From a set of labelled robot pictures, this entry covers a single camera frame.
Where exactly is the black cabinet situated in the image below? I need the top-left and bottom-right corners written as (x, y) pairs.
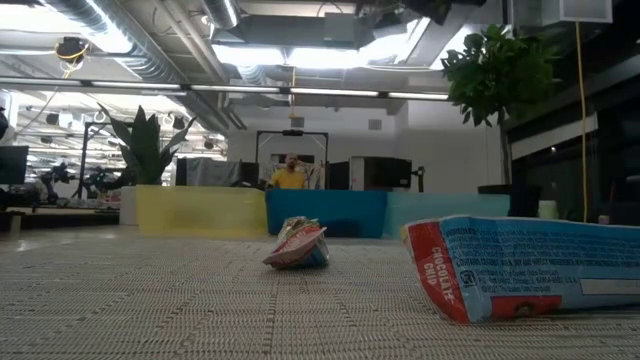
top-left (349, 155), bottom-right (414, 192)

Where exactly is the blue plastic bin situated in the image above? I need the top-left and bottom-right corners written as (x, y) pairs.
top-left (264, 188), bottom-right (389, 239)

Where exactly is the yellow plastic bin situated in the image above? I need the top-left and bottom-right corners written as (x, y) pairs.
top-left (134, 184), bottom-right (270, 239)

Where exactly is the red white granola bar wrapper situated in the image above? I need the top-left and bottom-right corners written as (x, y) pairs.
top-left (262, 215), bottom-right (331, 271)

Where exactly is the person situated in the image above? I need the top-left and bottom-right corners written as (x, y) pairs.
top-left (269, 152), bottom-right (309, 190)

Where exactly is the white woven table mat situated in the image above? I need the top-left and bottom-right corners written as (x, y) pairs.
top-left (0, 234), bottom-right (640, 360)

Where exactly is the silver ribbed ceiling duct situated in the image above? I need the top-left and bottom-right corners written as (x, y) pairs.
top-left (44, 0), bottom-right (181, 84)

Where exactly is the white planter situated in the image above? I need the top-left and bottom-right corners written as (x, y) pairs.
top-left (118, 185), bottom-right (139, 226)

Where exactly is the leafy green tree plant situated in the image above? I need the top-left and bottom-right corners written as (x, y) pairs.
top-left (440, 23), bottom-right (564, 186)

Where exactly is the low wooden bench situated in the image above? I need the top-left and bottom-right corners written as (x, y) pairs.
top-left (0, 205), bottom-right (121, 232)

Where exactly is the black monitor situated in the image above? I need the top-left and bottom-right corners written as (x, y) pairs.
top-left (0, 144), bottom-right (30, 185)

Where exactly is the snake plant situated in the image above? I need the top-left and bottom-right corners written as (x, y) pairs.
top-left (97, 103), bottom-right (197, 186)

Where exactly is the long ceiling light strip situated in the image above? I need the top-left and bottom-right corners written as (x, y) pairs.
top-left (0, 75), bottom-right (450, 101)

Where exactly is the grey cloth screen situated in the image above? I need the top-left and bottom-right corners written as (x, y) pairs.
top-left (174, 156), bottom-right (242, 188)

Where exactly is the teal plastic bin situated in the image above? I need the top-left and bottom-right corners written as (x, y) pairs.
top-left (383, 192), bottom-right (511, 240)

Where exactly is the black rig frame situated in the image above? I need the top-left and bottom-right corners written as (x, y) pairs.
top-left (255, 129), bottom-right (330, 191)

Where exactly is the blue chocolate chip bar wrapper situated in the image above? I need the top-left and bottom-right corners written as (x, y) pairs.
top-left (399, 214), bottom-right (640, 325)

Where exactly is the white ceiling box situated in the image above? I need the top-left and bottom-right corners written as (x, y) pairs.
top-left (558, 0), bottom-right (614, 24)

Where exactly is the black ceiling cable reel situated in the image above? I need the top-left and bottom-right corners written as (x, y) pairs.
top-left (54, 35), bottom-right (91, 64)

